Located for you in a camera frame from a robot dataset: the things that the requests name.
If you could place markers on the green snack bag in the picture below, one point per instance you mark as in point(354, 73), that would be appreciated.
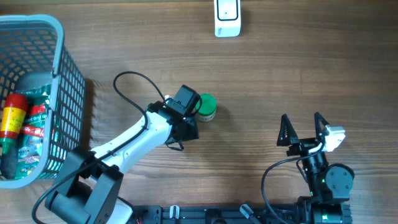
point(29, 148)

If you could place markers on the red coffee stick sachet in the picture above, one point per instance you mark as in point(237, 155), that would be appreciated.
point(33, 131)

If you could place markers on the white barcode scanner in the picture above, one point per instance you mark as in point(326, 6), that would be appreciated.
point(227, 14)

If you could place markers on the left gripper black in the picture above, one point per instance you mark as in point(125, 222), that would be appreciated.
point(194, 132)

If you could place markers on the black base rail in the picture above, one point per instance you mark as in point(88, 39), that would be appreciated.
point(217, 214)

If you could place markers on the grey plastic mesh basket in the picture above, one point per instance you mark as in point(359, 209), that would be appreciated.
point(33, 54)

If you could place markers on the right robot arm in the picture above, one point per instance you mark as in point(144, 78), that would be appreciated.
point(329, 184)

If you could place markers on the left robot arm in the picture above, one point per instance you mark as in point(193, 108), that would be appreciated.
point(87, 187)

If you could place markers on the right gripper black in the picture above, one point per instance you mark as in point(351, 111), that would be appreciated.
point(301, 145)

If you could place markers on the green lid jar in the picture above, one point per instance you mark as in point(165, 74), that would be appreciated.
point(206, 108)

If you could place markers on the dark item in basket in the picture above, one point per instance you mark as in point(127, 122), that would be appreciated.
point(9, 164)

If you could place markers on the red yellow sauce bottle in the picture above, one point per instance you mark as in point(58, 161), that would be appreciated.
point(13, 116)

